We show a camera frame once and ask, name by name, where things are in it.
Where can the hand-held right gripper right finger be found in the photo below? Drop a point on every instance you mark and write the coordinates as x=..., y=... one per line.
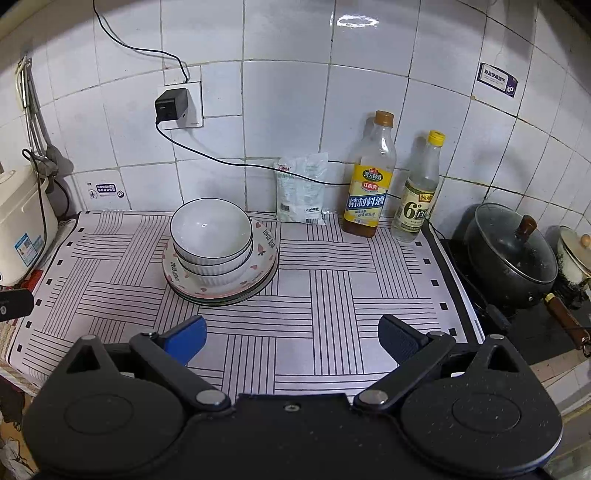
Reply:
x=395, y=339

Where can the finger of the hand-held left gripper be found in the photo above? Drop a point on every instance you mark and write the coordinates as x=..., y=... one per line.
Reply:
x=16, y=304

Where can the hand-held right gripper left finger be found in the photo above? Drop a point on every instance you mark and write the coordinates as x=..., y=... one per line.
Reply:
x=189, y=339

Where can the large white plate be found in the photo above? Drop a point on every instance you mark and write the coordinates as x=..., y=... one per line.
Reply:
x=217, y=304

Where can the white ribbed bowl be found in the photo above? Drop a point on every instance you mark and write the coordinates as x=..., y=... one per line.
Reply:
x=217, y=280
x=217, y=263
x=207, y=226

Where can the pink heart pattern plate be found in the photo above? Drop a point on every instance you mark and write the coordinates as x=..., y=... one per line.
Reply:
x=261, y=263

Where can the white rice cooker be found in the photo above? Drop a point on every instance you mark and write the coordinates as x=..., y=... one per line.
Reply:
x=23, y=221

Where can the line-patterned white tablecloth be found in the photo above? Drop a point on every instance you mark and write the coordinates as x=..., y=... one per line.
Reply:
x=323, y=295

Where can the black cooking pot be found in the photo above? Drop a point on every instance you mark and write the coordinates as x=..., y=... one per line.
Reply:
x=498, y=288

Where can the clear vinegar bottle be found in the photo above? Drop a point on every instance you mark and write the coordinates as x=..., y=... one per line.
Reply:
x=415, y=207

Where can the black stove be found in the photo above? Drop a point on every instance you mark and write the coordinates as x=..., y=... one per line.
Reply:
x=531, y=332

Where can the yellow label bottle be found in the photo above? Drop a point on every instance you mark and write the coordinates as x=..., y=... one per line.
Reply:
x=367, y=198

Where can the glass pot lid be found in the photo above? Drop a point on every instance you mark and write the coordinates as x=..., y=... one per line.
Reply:
x=503, y=244

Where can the metal ladle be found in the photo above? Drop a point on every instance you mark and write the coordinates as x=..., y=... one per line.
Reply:
x=55, y=161

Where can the white enamel pot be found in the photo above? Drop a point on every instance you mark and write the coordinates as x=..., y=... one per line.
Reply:
x=575, y=263

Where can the black charger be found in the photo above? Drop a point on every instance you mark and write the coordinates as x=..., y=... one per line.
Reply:
x=171, y=104

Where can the white wall sticker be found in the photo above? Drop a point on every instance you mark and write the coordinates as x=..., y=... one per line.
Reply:
x=106, y=190

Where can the white wall socket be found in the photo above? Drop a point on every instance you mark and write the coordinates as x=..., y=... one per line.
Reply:
x=194, y=110

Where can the dark framed wall sticker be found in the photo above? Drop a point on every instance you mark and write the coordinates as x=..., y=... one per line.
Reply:
x=496, y=81

